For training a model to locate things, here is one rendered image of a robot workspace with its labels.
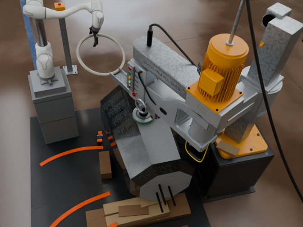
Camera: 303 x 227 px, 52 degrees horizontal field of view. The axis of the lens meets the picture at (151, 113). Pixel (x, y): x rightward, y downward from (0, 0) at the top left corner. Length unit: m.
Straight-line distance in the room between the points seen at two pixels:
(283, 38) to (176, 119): 0.96
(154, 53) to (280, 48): 0.90
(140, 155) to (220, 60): 1.37
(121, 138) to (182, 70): 1.13
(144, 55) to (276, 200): 2.38
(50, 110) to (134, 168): 1.23
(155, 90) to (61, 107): 1.38
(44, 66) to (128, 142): 1.13
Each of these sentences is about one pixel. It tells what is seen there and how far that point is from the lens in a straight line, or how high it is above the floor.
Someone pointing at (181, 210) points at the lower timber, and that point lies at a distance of 3.45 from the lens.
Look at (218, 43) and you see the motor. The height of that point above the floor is 2.15.
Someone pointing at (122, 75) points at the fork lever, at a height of 1.13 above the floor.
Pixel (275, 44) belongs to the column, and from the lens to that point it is 2.43.
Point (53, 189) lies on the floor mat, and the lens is 3.67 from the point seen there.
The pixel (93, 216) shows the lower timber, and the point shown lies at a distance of 3.39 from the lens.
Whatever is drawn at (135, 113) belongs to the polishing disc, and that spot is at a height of 0.93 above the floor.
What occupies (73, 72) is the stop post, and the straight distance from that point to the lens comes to 4.85.
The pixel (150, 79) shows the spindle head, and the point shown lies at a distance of 2.55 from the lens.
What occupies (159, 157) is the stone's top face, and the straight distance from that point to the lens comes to 2.80.
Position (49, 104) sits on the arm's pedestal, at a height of 0.69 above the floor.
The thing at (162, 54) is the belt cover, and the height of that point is 1.74.
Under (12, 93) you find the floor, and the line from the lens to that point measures 4.73.
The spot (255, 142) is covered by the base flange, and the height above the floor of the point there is 0.78.
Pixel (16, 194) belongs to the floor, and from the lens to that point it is 3.77.
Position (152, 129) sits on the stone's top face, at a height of 0.87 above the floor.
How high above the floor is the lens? 3.21
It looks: 49 degrees down
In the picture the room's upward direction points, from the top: 6 degrees clockwise
